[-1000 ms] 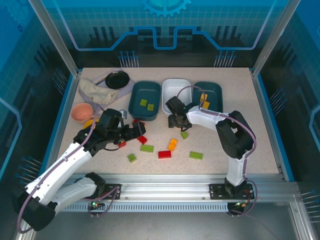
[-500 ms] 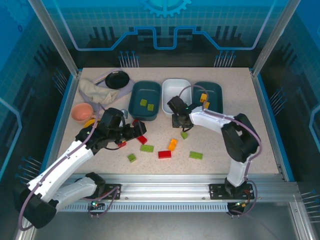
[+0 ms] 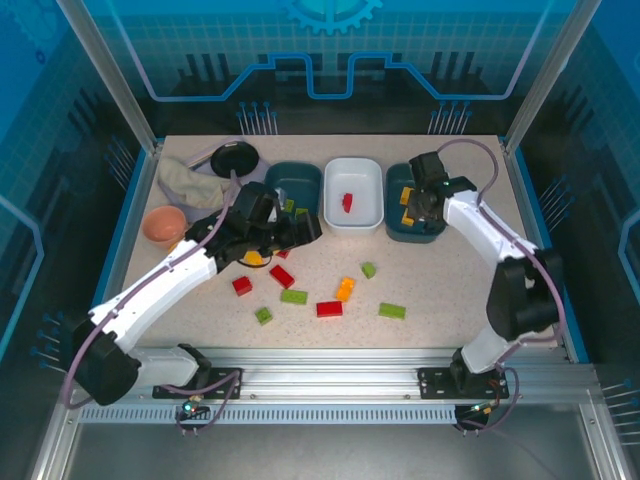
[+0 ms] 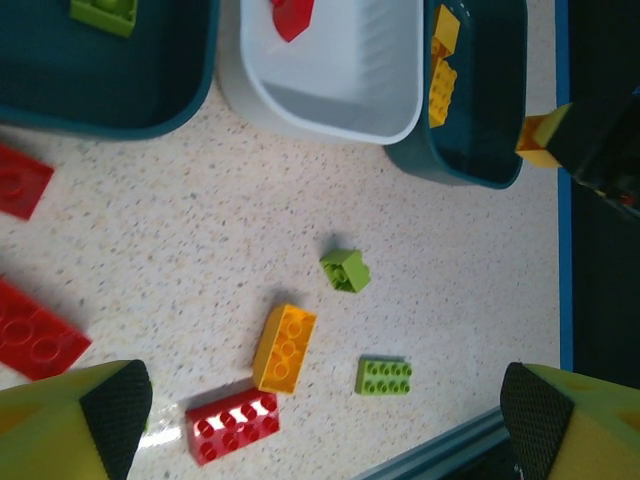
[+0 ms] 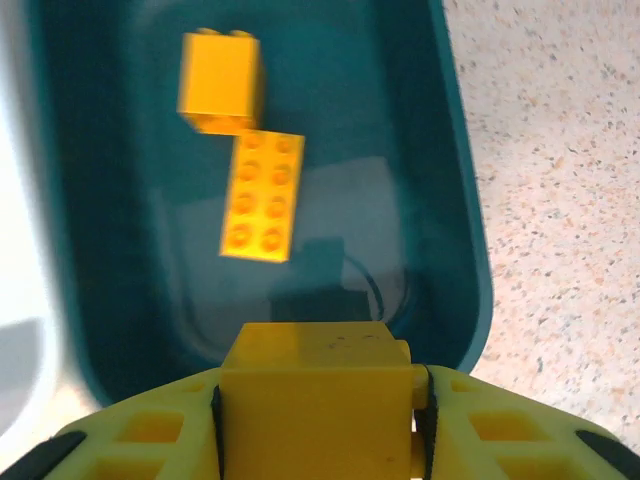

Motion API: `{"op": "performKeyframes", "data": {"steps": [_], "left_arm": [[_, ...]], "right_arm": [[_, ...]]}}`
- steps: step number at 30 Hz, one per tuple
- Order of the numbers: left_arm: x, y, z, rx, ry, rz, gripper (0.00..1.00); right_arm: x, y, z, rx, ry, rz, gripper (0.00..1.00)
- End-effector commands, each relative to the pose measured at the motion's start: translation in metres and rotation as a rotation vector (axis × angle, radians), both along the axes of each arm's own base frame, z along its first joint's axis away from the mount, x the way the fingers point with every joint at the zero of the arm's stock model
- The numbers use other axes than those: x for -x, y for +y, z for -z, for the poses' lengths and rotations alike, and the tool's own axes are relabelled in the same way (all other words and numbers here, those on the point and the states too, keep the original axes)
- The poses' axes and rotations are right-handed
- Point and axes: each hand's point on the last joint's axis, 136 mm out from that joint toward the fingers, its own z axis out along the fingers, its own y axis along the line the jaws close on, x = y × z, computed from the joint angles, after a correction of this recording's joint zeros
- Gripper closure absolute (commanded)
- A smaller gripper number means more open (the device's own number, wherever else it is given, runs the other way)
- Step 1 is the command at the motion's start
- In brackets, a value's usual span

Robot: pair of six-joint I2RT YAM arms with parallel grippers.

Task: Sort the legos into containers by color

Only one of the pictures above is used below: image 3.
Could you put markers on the green small lego brick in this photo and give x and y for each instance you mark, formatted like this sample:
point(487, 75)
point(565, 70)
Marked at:
point(289, 204)
point(263, 315)
point(301, 212)
point(369, 270)

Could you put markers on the teal plastic container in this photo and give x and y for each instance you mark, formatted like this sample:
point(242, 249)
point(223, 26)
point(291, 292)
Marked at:
point(395, 215)
point(300, 182)

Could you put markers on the red sloped lego piece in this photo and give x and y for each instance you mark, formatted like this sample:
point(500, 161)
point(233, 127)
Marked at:
point(348, 201)

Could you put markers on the green long lego brick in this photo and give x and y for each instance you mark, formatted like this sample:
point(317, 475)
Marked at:
point(294, 297)
point(392, 310)

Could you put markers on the white plastic container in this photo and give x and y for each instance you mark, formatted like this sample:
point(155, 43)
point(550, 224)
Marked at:
point(360, 185)

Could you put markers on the red small square lego brick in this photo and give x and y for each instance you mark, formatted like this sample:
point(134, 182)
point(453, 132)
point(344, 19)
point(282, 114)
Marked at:
point(242, 285)

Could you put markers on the orange long lego brick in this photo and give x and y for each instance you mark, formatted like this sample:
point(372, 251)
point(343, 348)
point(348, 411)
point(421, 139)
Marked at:
point(346, 289)

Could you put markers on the black round pan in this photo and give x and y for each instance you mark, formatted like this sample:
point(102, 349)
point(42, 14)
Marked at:
point(235, 157)

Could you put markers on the beige crumpled cloth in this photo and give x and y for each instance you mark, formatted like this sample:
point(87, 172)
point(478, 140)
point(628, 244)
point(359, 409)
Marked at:
point(192, 182)

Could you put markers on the lavender plastic tray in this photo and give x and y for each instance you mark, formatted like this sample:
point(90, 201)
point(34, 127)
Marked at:
point(205, 150)

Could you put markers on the pink bowl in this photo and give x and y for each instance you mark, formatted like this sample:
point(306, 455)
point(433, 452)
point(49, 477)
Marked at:
point(164, 226)

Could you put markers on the small circuit board with LED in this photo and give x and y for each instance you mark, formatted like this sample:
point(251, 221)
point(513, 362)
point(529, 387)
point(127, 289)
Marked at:
point(477, 411)
point(191, 409)

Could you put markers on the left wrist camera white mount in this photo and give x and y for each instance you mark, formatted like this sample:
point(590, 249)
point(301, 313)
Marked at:
point(277, 201)

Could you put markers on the aluminium mounting rail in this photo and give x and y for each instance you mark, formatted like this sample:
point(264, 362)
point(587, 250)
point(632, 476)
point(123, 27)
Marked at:
point(330, 375)

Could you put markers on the aluminium frame post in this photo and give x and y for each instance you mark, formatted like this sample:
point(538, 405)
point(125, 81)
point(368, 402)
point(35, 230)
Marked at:
point(545, 80)
point(116, 80)

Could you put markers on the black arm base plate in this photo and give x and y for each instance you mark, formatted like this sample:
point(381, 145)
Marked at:
point(435, 382)
point(222, 385)

